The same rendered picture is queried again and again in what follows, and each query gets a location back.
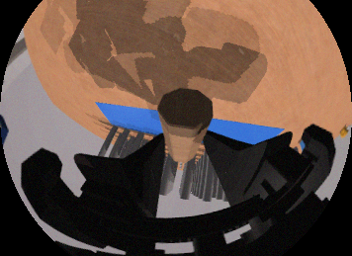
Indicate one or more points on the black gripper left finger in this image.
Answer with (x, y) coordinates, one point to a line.
(139, 172)

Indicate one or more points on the blue flat strip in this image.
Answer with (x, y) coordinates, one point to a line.
(148, 121)

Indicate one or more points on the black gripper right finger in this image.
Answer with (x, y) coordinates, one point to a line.
(237, 163)

